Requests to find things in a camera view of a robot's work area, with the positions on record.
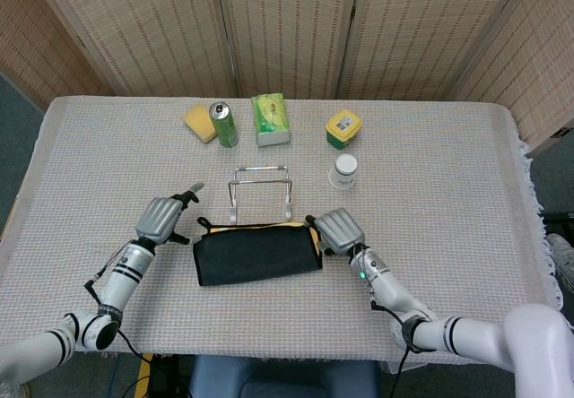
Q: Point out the yellow towel with black trim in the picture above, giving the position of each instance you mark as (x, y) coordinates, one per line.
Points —
(251, 254)

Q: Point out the green tissue pack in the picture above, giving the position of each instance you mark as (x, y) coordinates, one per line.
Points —
(269, 115)

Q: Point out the green drink can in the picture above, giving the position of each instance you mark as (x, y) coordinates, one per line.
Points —
(225, 129)

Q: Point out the woven folding screen panel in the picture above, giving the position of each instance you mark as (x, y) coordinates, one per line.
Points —
(287, 26)
(538, 57)
(27, 35)
(148, 26)
(426, 26)

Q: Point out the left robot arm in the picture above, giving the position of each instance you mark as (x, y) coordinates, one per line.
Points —
(121, 281)

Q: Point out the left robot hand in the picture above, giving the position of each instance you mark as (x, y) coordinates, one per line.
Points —
(157, 218)

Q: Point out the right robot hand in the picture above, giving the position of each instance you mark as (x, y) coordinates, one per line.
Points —
(341, 232)

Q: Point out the white paper cup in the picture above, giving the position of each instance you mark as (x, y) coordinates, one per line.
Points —
(345, 171)

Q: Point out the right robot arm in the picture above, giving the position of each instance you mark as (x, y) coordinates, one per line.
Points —
(394, 290)

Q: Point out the yellow sponge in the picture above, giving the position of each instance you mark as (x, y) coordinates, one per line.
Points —
(199, 122)

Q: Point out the green bin with yellow lid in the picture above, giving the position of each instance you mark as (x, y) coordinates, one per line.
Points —
(343, 122)

